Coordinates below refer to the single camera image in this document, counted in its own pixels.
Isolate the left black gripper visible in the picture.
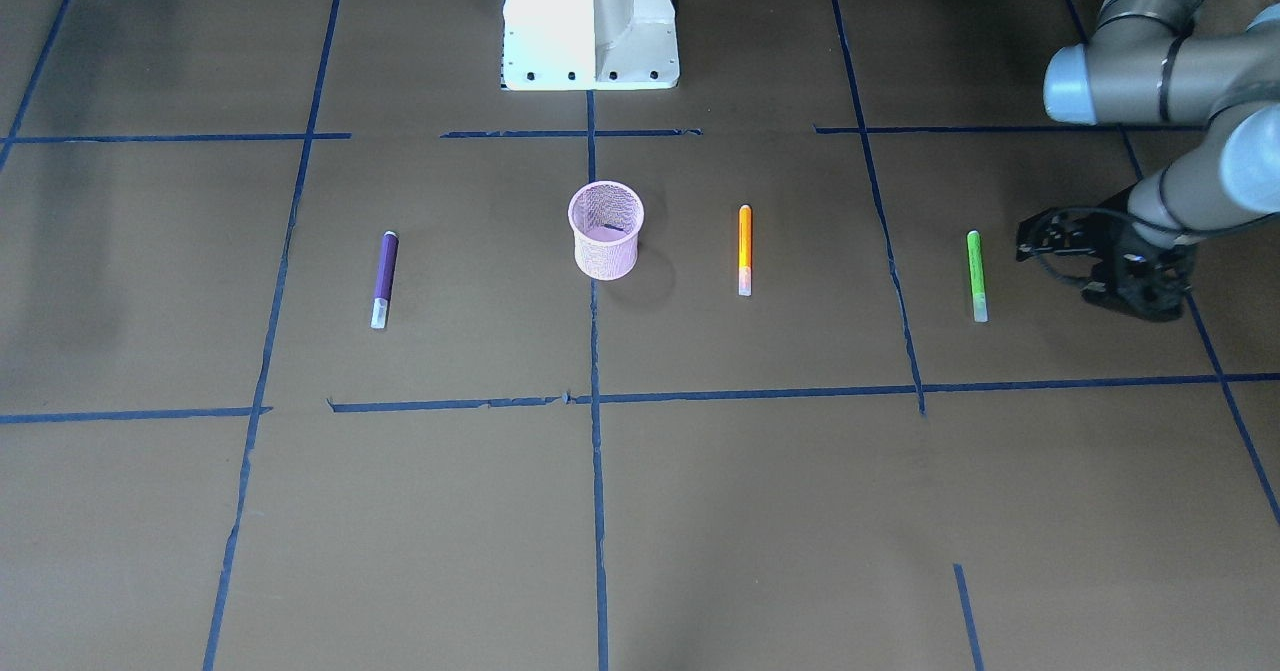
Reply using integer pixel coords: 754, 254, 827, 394
1080, 222, 1197, 323

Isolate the green highlighter pen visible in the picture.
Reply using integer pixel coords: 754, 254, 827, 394
965, 229, 989, 323

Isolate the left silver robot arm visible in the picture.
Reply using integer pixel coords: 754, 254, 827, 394
1015, 0, 1279, 323

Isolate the orange highlighter pen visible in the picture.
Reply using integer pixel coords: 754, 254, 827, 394
737, 204, 753, 297

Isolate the pink mesh pen holder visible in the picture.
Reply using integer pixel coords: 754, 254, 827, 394
567, 182, 645, 282

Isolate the purple highlighter pen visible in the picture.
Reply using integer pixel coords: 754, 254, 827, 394
370, 230, 399, 330

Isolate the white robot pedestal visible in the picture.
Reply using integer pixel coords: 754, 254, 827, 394
500, 0, 681, 92

